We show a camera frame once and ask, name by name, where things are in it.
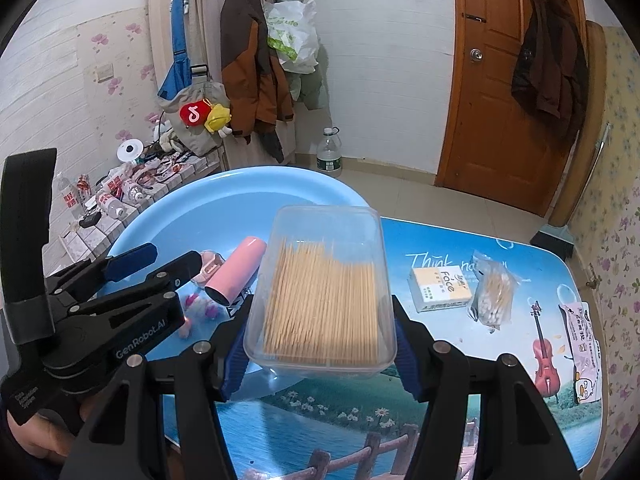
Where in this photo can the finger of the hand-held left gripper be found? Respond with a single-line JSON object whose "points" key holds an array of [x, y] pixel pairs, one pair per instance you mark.
{"points": [[170, 275], [132, 260]]}

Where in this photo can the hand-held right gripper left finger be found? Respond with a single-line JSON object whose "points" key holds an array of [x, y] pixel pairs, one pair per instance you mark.
{"points": [[234, 375]]}

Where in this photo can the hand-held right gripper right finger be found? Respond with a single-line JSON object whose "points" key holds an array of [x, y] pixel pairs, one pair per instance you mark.
{"points": [[407, 370]]}

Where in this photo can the pink plastic holder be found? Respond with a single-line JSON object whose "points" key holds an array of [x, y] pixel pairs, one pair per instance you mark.
{"points": [[210, 267]]}

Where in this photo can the small pink toy figure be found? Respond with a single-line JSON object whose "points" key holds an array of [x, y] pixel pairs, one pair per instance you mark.
{"points": [[197, 312]]}

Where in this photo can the pink lint roller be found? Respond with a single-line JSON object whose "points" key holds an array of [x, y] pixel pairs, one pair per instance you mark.
{"points": [[237, 270]]}

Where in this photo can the blue plastic basin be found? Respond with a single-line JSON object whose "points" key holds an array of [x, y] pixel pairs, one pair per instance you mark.
{"points": [[210, 210]]}

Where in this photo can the yellow white tissue packet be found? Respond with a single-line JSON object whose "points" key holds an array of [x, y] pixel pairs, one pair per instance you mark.
{"points": [[441, 287]]}

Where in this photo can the clear toothpick box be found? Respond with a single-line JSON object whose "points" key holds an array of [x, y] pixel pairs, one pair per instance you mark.
{"points": [[320, 300]]}

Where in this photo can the cotton swab bag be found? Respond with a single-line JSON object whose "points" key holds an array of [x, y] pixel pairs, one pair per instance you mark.
{"points": [[492, 295]]}

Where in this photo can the pink wet wipes packet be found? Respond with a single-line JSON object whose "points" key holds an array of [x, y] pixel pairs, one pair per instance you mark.
{"points": [[582, 350]]}

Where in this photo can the blue grey shoulder bag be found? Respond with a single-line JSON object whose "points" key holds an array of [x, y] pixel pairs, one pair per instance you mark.
{"points": [[182, 45]]}

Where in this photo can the landscape printed desktop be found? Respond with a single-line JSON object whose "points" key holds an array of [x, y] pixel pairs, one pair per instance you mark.
{"points": [[450, 385]]}

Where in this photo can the person's left hand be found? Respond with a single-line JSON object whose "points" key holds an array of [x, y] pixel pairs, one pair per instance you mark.
{"points": [[40, 435]]}

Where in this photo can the black key fob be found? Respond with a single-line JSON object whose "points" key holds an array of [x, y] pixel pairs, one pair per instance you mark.
{"points": [[89, 220]]}

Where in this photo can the cluster of red label bottles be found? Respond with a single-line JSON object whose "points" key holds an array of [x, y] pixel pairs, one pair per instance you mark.
{"points": [[112, 202]]}

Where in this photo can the red plush charm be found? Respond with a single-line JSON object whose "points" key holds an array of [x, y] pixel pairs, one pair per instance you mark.
{"points": [[194, 114]]}

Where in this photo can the yellow plush charm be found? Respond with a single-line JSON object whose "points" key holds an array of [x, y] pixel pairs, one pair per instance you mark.
{"points": [[217, 119]]}

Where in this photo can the large clear water bottle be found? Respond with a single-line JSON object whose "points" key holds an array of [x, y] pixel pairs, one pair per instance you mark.
{"points": [[329, 155]]}

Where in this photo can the brown orange hanging jacket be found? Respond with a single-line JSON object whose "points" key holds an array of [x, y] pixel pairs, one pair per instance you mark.
{"points": [[250, 60]]}

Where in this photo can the pale green hanging jacket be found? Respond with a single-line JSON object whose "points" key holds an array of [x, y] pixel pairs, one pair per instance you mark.
{"points": [[310, 90]]}

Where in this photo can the brown wooden door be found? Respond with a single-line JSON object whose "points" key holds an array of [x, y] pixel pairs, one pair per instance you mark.
{"points": [[490, 120]]}

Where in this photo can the white green plastic bag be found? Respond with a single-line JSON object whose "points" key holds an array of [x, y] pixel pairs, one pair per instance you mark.
{"points": [[292, 35]]}

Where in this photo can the metal pole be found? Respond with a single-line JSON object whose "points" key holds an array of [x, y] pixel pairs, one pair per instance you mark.
{"points": [[597, 160]]}

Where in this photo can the silver door knob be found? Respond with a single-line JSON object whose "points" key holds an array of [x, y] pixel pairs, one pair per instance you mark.
{"points": [[476, 55]]}

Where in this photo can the dark brown hanging jacket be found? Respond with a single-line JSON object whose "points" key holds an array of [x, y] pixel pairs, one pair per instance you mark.
{"points": [[550, 70]]}

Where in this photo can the white round camera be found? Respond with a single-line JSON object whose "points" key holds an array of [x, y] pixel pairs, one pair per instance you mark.
{"points": [[130, 151]]}

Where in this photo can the beige wall switch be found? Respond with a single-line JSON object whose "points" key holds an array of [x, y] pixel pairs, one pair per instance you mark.
{"points": [[105, 74]]}

